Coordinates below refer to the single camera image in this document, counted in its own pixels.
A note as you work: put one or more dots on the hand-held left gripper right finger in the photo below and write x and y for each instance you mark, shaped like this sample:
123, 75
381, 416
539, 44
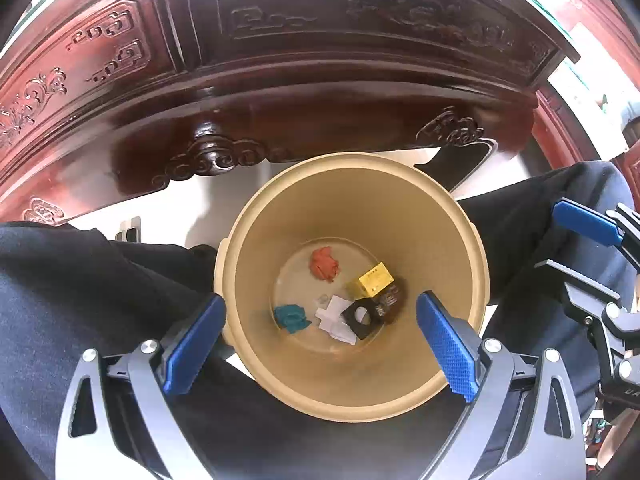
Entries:
447, 350

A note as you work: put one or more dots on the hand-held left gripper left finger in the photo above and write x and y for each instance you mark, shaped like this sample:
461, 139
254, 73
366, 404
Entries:
195, 345

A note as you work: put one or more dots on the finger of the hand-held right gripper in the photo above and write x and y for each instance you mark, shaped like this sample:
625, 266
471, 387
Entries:
575, 276
585, 222

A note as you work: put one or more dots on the brown wrapper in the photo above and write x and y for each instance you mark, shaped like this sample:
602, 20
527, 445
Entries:
395, 305

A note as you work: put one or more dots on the black foam square with hole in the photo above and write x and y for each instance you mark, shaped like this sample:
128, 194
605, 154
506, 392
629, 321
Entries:
375, 326

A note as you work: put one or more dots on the teal paper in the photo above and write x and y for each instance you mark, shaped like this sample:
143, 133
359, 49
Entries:
291, 318

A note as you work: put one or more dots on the yellow carton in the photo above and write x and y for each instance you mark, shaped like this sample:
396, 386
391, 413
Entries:
372, 280

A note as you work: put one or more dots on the tan plastic bin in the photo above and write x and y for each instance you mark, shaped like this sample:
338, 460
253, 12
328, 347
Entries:
260, 260

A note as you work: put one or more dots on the white paper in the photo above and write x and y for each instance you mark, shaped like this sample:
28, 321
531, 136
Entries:
331, 317

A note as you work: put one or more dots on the orange paper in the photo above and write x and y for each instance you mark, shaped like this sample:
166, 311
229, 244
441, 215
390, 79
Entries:
325, 264

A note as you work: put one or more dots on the person's right forearm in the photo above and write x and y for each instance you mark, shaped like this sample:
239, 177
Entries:
620, 435

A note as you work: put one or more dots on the person's right leg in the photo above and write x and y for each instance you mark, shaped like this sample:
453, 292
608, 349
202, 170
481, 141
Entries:
525, 210

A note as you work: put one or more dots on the carved dark wooden table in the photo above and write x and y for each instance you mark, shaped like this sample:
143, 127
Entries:
300, 60

